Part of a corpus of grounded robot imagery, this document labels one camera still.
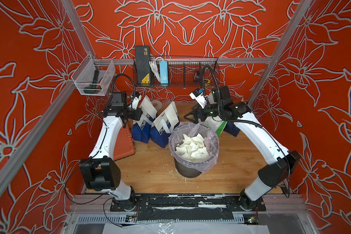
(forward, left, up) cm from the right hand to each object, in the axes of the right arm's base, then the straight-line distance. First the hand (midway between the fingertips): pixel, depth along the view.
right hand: (186, 112), depth 70 cm
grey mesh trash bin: (-19, 0, -29) cm, 34 cm away
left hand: (+9, +27, -8) cm, 30 cm away
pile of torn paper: (-11, -4, -17) cm, 21 cm away
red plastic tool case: (-4, +38, -27) cm, 47 cm away
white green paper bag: (+5, -19, -16) cm, 26 cm away
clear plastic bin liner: (-3, -3, -10) cm, 11 cm away
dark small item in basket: (+31, -9, 0) cm, 32 cm away
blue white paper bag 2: (+2, +12, -14) cm, 19 cm away
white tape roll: (+36, +22, -31) cm, 52 cm away
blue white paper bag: (+1, +25, -16) cm, 30 cm away
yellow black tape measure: (+33, -15, -5) cm, 36 cm away
